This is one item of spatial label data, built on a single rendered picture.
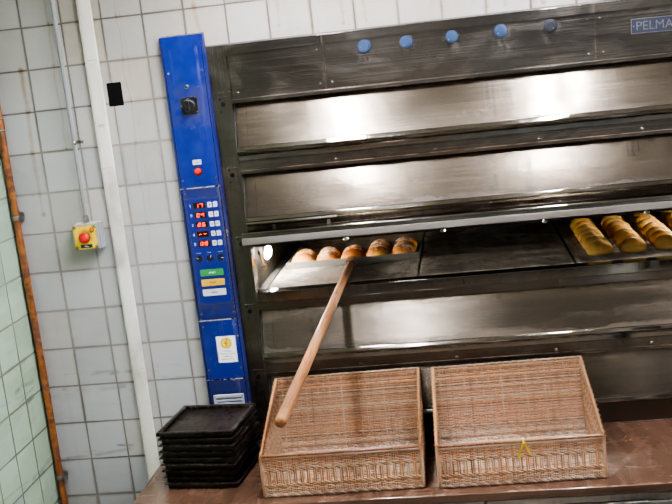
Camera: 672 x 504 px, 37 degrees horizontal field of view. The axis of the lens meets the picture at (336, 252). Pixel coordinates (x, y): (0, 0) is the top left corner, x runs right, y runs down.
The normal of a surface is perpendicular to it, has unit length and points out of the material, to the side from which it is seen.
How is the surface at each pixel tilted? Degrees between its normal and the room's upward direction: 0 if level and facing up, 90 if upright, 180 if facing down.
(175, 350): 90
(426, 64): 90
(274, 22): 90
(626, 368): 70
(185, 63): 90
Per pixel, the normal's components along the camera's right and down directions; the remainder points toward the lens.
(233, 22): -0.11, 0.20
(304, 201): -0.15, -0.15
